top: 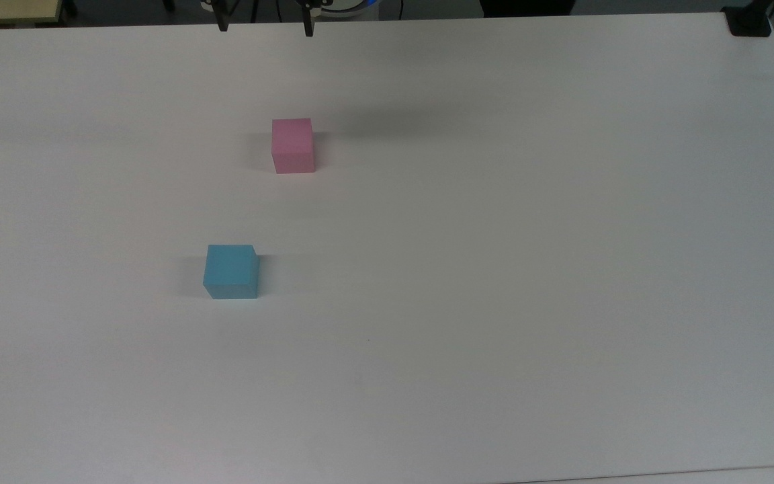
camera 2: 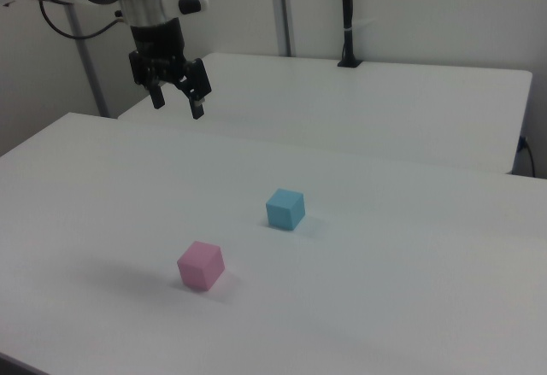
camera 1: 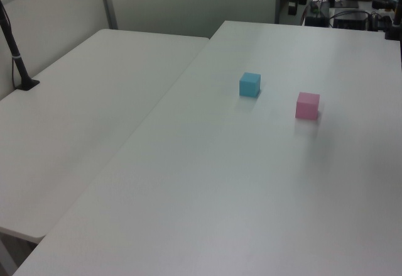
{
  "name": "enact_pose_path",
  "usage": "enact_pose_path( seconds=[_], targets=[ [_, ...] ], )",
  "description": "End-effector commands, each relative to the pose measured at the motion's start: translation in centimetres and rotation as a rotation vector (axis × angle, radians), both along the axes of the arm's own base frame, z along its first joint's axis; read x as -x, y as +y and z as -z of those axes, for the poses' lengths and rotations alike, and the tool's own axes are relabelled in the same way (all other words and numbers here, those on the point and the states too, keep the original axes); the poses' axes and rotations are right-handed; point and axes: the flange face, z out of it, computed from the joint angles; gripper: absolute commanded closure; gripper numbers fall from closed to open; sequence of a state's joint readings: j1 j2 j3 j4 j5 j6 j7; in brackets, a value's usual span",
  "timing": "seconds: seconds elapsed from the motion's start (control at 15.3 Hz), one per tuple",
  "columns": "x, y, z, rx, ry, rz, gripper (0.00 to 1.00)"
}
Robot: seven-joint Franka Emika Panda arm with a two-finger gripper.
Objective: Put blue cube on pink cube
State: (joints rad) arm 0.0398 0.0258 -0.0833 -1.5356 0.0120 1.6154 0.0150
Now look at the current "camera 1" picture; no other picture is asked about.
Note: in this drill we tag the blue cube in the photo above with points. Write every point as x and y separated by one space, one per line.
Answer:
249 85

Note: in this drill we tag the pink cube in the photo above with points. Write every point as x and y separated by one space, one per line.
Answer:
306 107

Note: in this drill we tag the green connector block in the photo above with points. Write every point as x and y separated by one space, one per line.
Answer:
314 8

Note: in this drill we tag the small black box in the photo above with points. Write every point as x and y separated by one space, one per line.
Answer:
315 21

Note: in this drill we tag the large black box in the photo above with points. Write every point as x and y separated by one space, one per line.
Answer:
349 21

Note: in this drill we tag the black table clamp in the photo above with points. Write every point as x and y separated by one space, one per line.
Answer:
394 27

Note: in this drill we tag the black flat base plate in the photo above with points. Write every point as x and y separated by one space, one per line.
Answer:
348 3

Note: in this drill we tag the black camera stand pole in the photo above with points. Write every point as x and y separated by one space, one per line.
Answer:
19 65

